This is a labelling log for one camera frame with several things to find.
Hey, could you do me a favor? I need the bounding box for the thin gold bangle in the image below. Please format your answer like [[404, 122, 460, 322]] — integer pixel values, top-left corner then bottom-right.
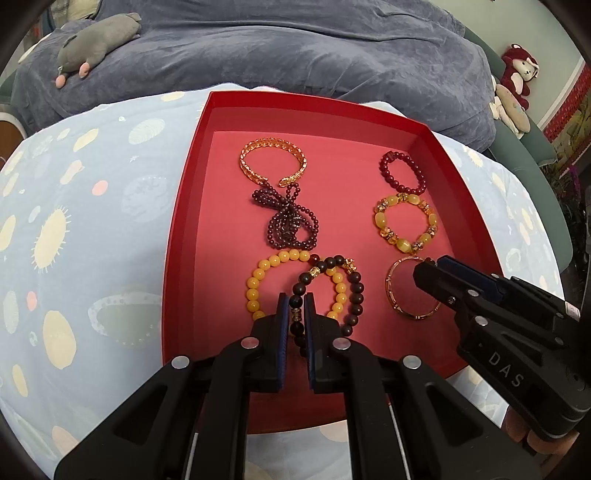
[[385, 256, 444, 321]]

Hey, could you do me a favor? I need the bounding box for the red monkey plush toy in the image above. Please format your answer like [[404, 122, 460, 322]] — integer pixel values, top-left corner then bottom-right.
[[501, 43, 540, 109]]

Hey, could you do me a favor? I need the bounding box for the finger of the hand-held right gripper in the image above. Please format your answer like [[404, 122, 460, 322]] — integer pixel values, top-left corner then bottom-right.
[[412, 261, 568, 348], [436, 255, 579, 322]]

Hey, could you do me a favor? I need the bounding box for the cream plush toy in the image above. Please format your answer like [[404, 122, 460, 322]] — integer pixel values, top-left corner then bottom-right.
[[489, 74, 509, 121]]

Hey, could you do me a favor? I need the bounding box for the yellow crystal bead bracelet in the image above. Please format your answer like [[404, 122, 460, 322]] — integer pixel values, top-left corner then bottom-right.
[[373, 193, 438, 252]]

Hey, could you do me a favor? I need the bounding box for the person's right hand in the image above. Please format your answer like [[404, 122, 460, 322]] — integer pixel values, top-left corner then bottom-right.
[[503, 407, 563, 461]]

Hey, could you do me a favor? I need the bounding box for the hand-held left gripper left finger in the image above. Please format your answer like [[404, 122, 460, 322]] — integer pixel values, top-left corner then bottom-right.
[[54, 292, 293, 480]]

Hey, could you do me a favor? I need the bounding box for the red cardboard box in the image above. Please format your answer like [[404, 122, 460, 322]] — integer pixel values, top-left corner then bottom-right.
[[161, 91, 502, 435]]

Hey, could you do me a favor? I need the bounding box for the black bead bracelet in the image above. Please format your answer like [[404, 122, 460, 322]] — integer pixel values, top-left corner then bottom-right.
[[287, 257, 365, 358]]

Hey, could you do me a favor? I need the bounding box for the dark garnet bead bracelet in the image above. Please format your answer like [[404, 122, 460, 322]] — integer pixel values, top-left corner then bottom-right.
[[252, 181, 320, 250]]

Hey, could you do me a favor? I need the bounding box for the red bead bracelet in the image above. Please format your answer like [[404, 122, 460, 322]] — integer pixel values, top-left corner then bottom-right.
[[379, 150, 426, 195]]

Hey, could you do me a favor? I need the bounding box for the red patterned wall hanging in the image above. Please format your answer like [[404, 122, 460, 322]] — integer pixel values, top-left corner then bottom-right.
[[542, 65, 591, 158]]

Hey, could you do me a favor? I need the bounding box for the brown cookie plush toy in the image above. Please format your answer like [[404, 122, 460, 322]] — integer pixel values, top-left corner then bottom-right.
[[496, 85, 532, 139]]

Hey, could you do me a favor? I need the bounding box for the yellow round bead bracelet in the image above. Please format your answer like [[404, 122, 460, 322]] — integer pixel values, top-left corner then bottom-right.
[[246, 249, 349, 326]]

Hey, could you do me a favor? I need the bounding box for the dark blue blanket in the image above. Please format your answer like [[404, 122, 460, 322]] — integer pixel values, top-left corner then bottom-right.
[[10, 0, 497, 153]]

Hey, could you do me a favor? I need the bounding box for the white plush toy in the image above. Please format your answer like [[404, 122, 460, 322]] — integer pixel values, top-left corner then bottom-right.
[[46, 0, 100, 21]]

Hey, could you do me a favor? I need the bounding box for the light blue printed bedsheet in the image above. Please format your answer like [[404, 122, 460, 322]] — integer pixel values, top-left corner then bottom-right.
[[0, 83, 568, 480]]

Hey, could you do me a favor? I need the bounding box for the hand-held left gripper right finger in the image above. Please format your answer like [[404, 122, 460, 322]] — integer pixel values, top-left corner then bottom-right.
[[302, 292, 541, 480]]

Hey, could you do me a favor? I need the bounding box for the grey plush toy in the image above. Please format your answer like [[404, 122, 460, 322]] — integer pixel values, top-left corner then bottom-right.
[[55, 12, 142, 89]]

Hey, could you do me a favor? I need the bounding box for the round wooden side table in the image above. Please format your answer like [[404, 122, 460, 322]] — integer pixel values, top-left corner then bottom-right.
[[0, 113, 26, 144]]

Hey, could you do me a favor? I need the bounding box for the green bed frame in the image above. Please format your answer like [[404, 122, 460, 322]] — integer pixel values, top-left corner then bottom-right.
[[462, 25, 573, 273]]

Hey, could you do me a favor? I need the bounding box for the gold chain bangle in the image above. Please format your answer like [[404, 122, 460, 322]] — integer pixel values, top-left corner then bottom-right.
[[239, 137, 308, 188]]

